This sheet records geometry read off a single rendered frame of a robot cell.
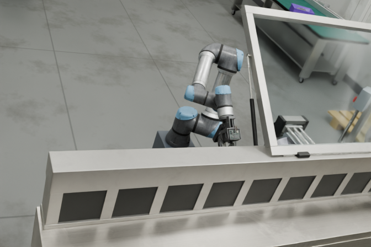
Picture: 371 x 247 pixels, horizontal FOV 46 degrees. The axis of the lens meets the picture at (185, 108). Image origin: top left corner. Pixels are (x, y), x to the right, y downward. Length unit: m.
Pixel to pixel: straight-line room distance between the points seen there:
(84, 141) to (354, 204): 2.60
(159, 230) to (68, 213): 0.28
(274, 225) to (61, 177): 0.75
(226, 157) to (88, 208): 0.44
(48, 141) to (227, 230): 2.61
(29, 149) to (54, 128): 0.36
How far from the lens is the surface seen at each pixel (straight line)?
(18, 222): 3.22
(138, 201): 1.32
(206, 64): 2.33
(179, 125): 2.52
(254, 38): 1.57
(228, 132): 2.02
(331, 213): 1.74
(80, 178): 1.18
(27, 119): 4.06
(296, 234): 1.57
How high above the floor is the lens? 2.44
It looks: 31 degrees down
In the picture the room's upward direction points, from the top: 19 degrees clockwise
